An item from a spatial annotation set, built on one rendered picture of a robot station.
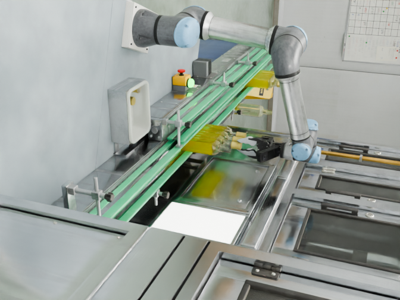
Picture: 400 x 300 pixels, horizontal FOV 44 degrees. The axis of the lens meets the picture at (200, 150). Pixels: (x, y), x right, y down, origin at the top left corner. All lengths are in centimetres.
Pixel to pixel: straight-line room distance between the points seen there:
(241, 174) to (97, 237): 114
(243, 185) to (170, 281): 115
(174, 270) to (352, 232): 105
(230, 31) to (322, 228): 85
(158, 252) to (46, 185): 64
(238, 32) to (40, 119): 86
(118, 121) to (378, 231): 109
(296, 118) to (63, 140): 87
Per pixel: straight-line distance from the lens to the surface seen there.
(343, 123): 829
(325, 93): 816
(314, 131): 212
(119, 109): 194
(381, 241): 200
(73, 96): 175
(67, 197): 161
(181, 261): 113
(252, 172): 228
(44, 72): 162
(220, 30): 204
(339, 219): 208
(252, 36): 201
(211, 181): 220
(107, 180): 184
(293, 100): 192
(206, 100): 239
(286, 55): 187
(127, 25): 201
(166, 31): 196
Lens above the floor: 172
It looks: 19 degrees down
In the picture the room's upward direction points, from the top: 99 degrees clockwise
